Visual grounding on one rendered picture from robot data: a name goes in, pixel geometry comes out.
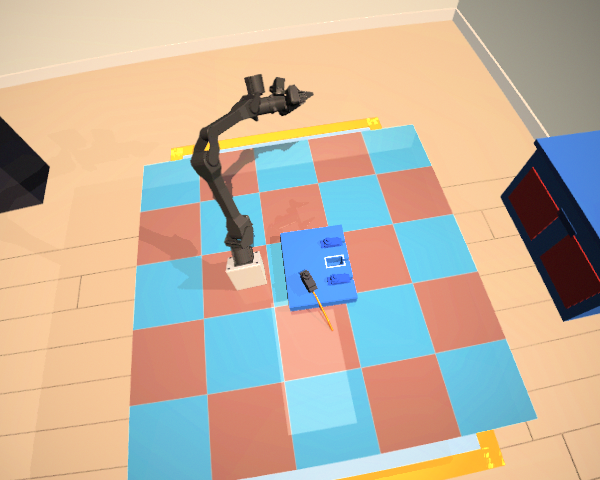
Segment blue rectangular platform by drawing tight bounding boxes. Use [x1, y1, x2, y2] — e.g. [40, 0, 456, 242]
[280, 225, 358, 312]

